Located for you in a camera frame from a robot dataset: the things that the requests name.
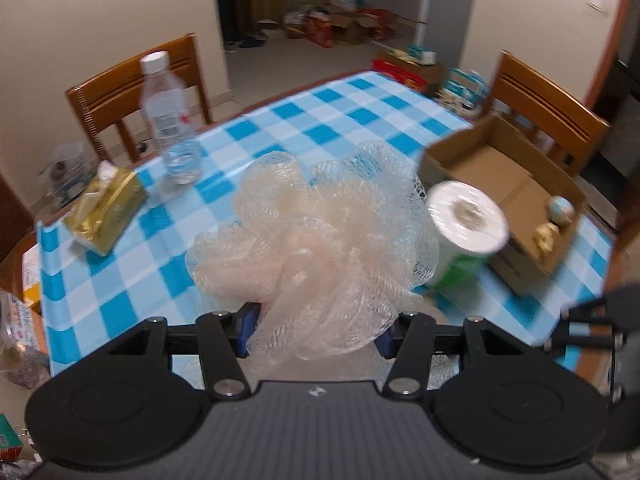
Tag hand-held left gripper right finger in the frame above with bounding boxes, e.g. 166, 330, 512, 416
373, 311, 529, 397

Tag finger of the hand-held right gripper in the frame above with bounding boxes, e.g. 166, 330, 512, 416
562, 296, 614, 322
545, 322, 626, 356

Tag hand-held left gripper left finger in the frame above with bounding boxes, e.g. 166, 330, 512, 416
106, 303, 262, 402

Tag beige mesh bath loofah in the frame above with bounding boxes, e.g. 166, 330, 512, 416
185, 140, 451, 386

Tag gold wrapped item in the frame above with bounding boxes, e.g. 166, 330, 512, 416
532, 222, 561, 262

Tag small globe ball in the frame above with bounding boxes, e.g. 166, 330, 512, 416
547, 196, 575, 223

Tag white toilet paper roll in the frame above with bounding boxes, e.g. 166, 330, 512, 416
426, 180, 511, 292

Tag gold tissue pack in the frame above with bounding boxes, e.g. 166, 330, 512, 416
62, 161, 147, 256

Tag wooden chair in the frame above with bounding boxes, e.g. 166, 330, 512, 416
66, 33, 213, 163
487, 50, 612, 176

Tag clear plastic water bottle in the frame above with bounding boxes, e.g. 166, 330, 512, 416
139, 51, 202, 185

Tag printed snack packet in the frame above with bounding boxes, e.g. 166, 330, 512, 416
0, 290, 52, 391

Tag blue checked tablecloth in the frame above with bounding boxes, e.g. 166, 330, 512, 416
36, 70, 614, 396

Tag clear plastic bag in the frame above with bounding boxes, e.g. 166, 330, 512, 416
37, 142, 99, 207

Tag stack of blue white boxes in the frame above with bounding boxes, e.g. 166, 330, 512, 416
441, 67, 489, 112

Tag cardboard box with red side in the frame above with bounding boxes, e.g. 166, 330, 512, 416
372, 45, 447, 97

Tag red bag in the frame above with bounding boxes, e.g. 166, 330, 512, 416
304, 12, 334, 49

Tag brown cardboard box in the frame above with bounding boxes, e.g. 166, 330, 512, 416
330, 10, 382, 46

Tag silver refrigerator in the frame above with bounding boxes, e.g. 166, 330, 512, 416
414, 0, 482, 68

